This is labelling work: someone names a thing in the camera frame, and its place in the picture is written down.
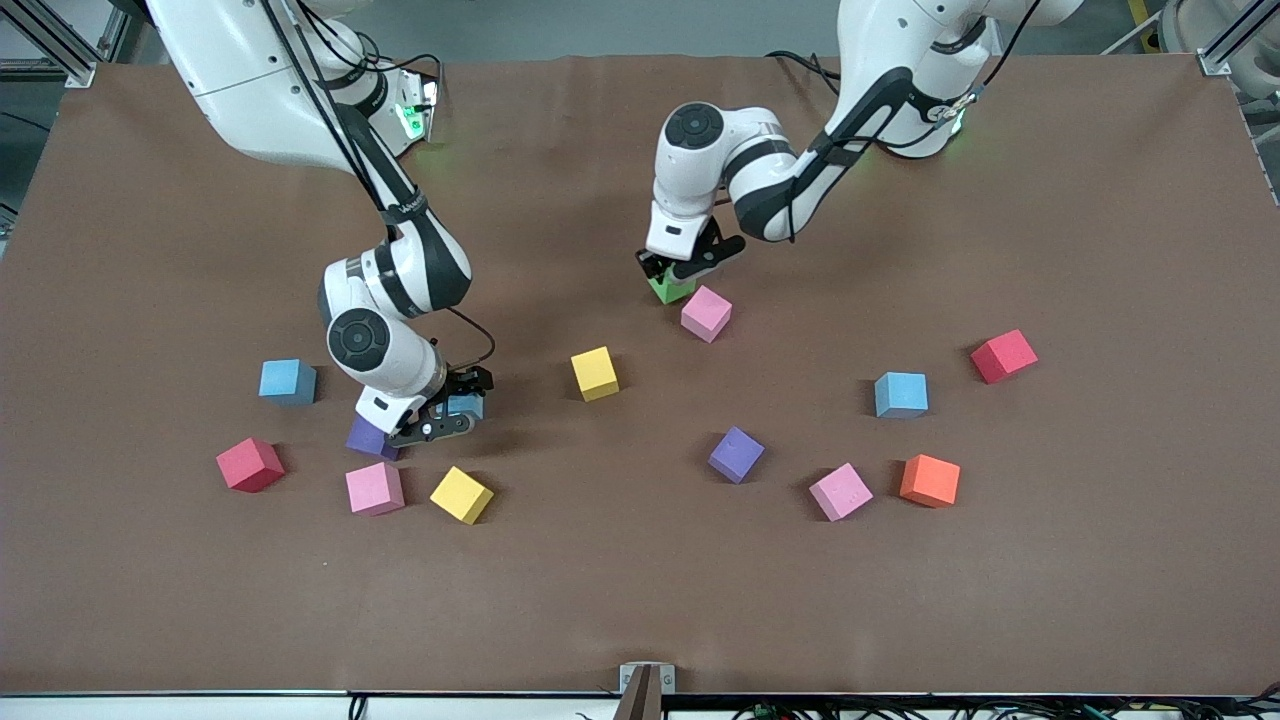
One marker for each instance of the light blue foam cube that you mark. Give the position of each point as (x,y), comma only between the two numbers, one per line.
(466,407)
(287,381)
(900,394)

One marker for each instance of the green foam cube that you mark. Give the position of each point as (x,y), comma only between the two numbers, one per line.
(672,290)

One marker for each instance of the yellow foam cube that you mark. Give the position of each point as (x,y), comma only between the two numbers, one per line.
(461,494)
(595,373)

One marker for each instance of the pink foam cube with dents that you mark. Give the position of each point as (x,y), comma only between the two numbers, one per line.
(840,491)

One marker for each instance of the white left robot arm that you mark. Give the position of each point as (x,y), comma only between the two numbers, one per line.
(690,170)

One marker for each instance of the purple foam cube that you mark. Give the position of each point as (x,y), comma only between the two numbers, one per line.
(365,438)
(736,454)

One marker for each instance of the red foam cube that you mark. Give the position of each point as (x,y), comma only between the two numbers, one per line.
(250,465)
(1003,355)

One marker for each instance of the large table mat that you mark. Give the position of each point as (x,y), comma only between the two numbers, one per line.
(640,580)

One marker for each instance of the orange foam cube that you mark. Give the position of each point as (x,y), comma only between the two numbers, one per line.
(929,480)

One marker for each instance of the metal mount bracket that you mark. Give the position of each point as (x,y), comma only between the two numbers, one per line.
(647,685)

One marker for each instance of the white table edge rail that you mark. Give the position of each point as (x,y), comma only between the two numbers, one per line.
(200,708)

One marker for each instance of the aluminium frame profile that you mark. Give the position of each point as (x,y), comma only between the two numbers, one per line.
(1225,50)
(60,45)

